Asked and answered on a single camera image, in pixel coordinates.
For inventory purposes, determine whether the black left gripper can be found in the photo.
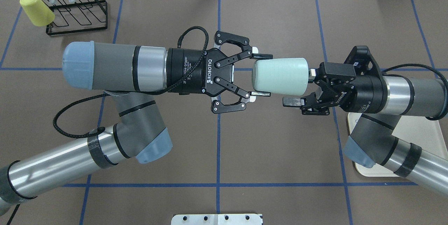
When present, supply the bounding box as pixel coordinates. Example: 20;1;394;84
166;30;273;114

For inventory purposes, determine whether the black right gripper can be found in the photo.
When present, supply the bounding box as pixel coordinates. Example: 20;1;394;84
282;62;385;115

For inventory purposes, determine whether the mint green cup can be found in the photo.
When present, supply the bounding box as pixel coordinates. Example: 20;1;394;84
252;58;309;96

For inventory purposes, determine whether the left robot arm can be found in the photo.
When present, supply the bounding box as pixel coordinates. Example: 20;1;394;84
1;38;216;223

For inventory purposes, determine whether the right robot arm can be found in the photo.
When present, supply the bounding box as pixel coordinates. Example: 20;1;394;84
283;60;447;195

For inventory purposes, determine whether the cream rabbit tray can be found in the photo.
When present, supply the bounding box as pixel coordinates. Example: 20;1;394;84
343;114;447;185

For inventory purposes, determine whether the yellow cup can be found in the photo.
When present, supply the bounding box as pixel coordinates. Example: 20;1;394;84
19;0;55;26

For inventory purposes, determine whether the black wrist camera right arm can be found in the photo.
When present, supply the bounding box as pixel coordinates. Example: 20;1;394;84
343;46;382;78

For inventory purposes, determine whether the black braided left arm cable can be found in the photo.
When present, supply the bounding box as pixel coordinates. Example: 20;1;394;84
52;26;209;139

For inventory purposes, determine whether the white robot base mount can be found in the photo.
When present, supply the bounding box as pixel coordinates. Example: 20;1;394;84
171;213;264;225

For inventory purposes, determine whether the black wire cup rack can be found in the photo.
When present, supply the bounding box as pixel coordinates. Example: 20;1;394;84
38;0;109;36

